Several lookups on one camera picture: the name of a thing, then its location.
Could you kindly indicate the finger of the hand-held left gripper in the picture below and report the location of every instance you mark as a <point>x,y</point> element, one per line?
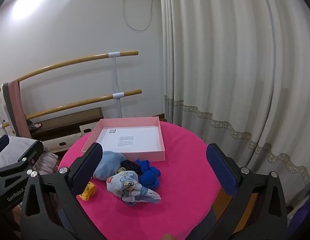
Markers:
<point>0,145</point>
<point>25,166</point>

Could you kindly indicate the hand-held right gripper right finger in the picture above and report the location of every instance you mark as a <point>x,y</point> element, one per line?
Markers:
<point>221,170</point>

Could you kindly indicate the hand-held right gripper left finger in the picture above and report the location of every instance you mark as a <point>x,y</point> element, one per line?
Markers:
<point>88,170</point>

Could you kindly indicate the light blue fluffy headband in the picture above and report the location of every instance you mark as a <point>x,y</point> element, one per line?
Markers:
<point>110,165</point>

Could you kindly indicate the yellow mesh ball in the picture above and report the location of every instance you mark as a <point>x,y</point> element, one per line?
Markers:
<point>88,191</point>

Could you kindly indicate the cartoon print cloth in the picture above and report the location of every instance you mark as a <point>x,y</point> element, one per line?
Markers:
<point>122,183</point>

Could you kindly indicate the black knitted cloth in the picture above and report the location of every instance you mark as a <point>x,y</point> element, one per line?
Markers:
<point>130,166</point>

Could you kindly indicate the pink cardboard box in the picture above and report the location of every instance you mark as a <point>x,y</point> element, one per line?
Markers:
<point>145,156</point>

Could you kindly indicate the royal blue cloth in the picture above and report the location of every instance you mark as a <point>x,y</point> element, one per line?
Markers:
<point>148,177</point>

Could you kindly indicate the pale pink bedding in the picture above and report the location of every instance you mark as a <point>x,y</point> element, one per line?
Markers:
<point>46,162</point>

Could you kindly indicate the white cabinet drawer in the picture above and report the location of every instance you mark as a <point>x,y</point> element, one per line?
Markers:
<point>62,143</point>
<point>87,130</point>

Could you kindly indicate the small pink box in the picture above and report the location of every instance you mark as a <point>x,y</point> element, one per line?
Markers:
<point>38,124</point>

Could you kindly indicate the pink grey towel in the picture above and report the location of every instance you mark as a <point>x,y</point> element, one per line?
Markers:
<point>17,105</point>

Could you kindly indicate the magenta round tablecloth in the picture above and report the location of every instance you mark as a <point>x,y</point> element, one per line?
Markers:
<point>185,205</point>

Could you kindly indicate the dark wooden low cabinet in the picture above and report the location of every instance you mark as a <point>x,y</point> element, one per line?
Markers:
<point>70,122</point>

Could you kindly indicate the white printed paper sheet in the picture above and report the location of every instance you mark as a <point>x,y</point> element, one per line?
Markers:
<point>141,136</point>

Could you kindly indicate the purple cloth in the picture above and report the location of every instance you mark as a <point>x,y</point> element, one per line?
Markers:
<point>302,212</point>

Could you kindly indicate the cream curtain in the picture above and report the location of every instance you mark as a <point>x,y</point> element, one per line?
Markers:
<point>220,55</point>

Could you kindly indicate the wooden barre rail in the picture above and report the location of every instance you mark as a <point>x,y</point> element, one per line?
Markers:
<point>70,62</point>
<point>82,103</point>

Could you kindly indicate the white barre post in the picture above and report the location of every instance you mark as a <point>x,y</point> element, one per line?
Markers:
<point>115,80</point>

